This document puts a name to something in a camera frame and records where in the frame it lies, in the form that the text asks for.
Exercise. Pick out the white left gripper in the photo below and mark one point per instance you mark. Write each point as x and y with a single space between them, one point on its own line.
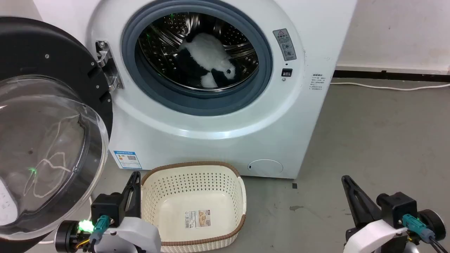
137 235

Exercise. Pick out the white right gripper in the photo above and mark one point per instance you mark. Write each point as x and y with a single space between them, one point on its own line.
372 235

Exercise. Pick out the black round door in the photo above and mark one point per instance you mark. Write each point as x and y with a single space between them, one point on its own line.
52 52

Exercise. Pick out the white front-load washing machine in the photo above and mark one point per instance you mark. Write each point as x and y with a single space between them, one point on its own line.
211 147

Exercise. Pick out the chrome door hinge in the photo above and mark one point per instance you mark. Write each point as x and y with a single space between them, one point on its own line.
105 58

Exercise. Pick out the black door latch slot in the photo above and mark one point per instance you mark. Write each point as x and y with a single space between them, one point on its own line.
287 72

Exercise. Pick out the blue energy label sticker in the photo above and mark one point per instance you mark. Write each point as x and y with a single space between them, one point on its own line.
127 160

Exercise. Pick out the cream laundry basket, brown rim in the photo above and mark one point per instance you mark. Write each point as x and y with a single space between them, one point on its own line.
197 182

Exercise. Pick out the paper product label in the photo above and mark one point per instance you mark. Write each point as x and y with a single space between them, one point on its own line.
197 219

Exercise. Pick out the round white filter cover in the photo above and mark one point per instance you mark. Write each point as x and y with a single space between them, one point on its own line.
265 168

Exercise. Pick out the small printed text sticker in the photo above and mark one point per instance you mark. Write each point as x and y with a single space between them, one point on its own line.
317 82

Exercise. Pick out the black baseboard strip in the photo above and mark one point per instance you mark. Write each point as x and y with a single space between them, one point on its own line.
386 75

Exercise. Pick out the black and white panda plush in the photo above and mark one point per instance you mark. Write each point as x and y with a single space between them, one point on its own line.
207 52

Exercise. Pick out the perforated steel drum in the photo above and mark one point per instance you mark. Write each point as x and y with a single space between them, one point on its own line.
165 35

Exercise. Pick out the grey warning sticker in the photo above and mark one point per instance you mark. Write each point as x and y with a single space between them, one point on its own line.
284 44

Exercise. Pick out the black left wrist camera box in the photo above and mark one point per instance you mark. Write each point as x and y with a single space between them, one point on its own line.
105 207

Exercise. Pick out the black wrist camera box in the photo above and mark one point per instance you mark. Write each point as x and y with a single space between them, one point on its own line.
399 207
105 207

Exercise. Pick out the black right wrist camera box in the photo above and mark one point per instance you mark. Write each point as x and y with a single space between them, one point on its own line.
399 207

